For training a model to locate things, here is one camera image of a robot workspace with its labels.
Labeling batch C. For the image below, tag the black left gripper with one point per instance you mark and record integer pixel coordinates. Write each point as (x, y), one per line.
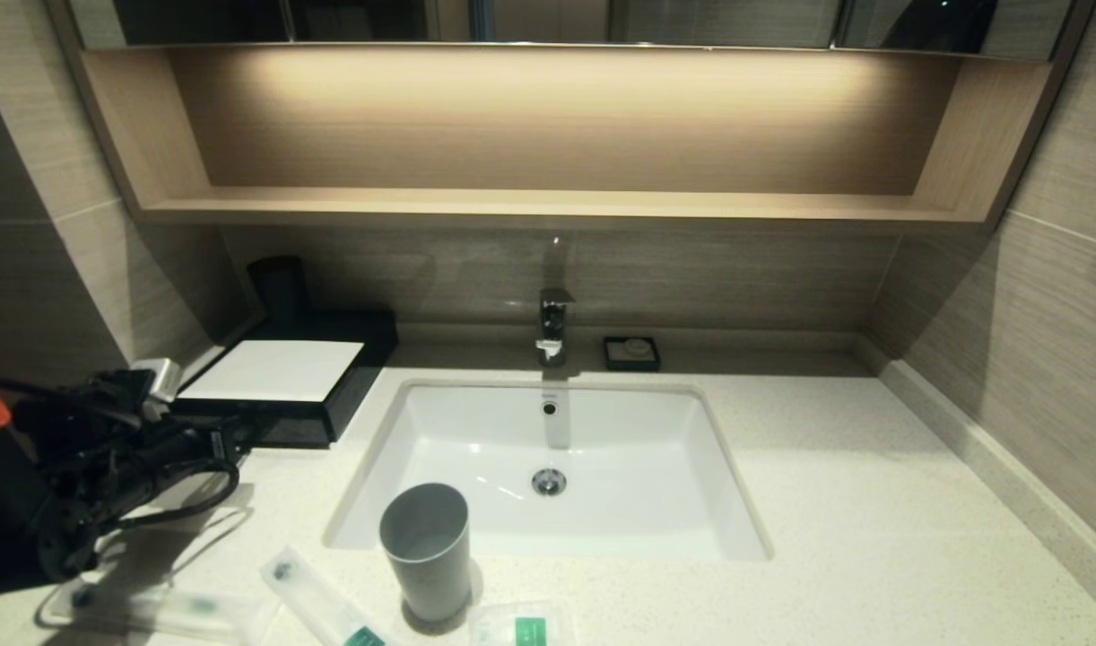
(131, 458)

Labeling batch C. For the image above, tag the black drawer amenity box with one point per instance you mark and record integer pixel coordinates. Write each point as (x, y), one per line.
(292, 431)

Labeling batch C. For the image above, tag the clear toothbrush packet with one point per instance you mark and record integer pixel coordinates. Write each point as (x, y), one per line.
(203, 610)

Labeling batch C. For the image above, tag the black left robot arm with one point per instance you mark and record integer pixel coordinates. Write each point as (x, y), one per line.
(14, 502)

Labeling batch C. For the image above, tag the white board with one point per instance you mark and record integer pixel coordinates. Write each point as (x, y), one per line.
(274, 370)

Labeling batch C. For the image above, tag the black amenity box housing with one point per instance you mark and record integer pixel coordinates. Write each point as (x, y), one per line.
(373, 354)

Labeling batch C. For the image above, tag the black cylindrical cup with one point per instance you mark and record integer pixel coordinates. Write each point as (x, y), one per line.
(282, 287)

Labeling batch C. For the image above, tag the toothbrush packet with green label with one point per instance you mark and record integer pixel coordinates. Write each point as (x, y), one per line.
(319, 601)

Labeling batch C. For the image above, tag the grey plastic cup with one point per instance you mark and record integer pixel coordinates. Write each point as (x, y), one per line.
(430, 565)

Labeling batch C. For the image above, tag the chrome sink drain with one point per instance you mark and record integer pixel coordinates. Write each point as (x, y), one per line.
(549, 482)

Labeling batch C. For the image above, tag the packet with green square label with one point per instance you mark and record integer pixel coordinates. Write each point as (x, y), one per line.
(521, 626)

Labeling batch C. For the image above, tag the chrome faucet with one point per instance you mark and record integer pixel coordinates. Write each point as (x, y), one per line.
(554, 323)

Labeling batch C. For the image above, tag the black soap dish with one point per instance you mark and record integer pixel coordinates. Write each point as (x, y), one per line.
(613, 361)

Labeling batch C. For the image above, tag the white sink basin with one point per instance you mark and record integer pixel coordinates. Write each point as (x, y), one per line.
(629, 467)

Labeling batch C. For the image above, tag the small round soap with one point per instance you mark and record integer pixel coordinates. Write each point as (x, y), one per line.
(638, 347)

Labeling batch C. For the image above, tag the mirror cabinet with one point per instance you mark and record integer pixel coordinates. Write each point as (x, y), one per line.
(691, 22)

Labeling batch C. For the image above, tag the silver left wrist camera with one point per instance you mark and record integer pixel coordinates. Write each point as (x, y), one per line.
(158, 379)

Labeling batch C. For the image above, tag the wooden wall shelf niche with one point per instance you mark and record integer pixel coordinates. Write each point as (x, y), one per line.
(548, 205)

